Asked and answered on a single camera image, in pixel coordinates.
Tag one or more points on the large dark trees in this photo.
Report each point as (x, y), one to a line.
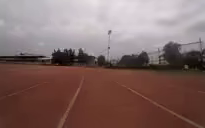
(172, 53)

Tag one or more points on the low grandstand building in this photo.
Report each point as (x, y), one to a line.
(21, 58)

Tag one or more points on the group of dark trees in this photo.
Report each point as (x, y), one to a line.
(65, 57)

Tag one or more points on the tall floodlight pole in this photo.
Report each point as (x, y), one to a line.
(108, 46)

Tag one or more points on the grass strip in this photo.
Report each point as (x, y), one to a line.
(176, 70)

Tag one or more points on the pale building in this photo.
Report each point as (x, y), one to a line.
(154, 57)

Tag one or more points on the clump of dark trees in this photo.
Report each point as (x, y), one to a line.
(135, 61)

